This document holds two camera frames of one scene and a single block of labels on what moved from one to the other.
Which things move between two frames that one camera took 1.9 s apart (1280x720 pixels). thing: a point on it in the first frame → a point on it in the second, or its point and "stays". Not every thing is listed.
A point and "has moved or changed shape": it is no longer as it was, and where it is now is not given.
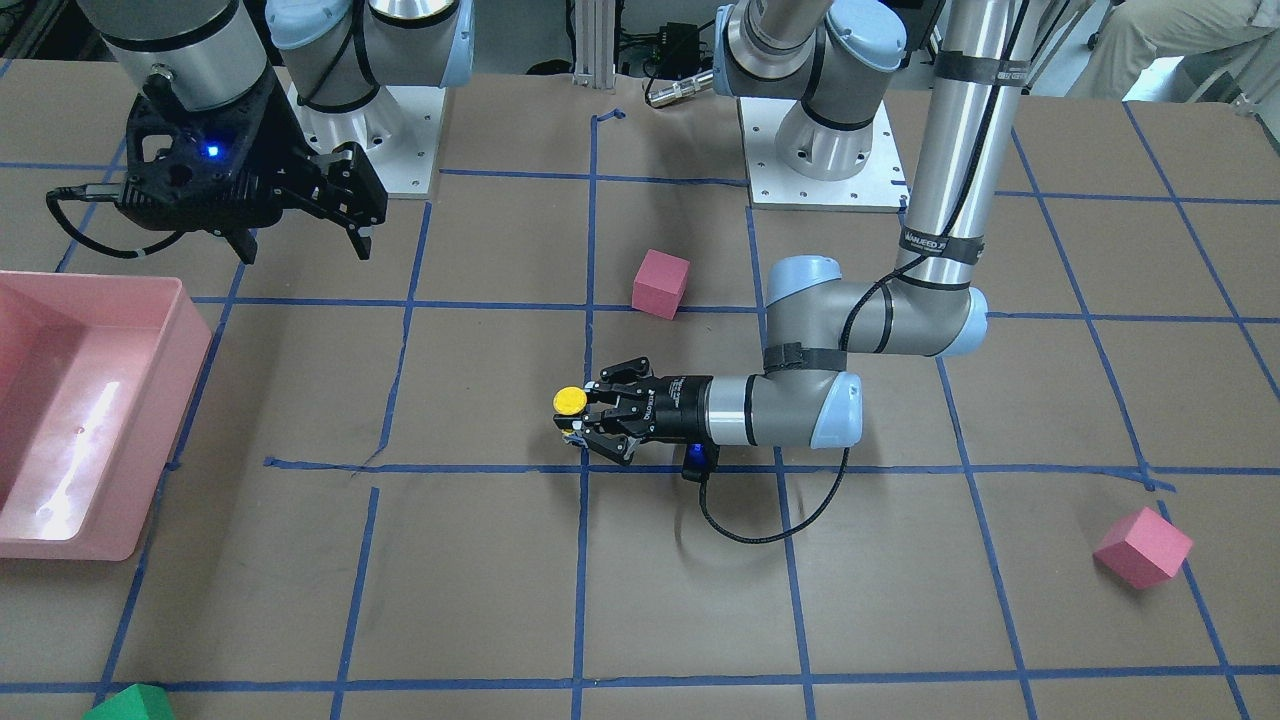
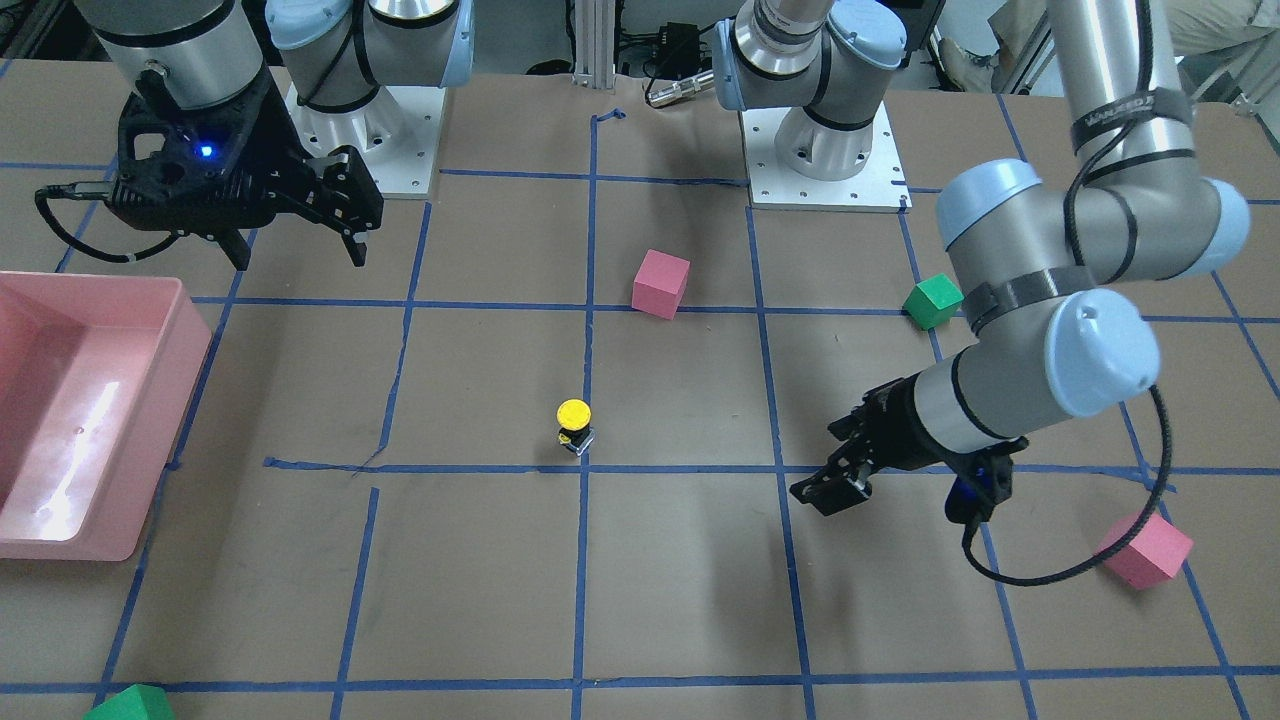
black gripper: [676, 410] → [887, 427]
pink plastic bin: [97, 376] stays
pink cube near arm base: [659, 283] stays
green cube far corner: [135, 702] stays
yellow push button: [570, 400] has moved or changed shape
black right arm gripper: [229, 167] stays
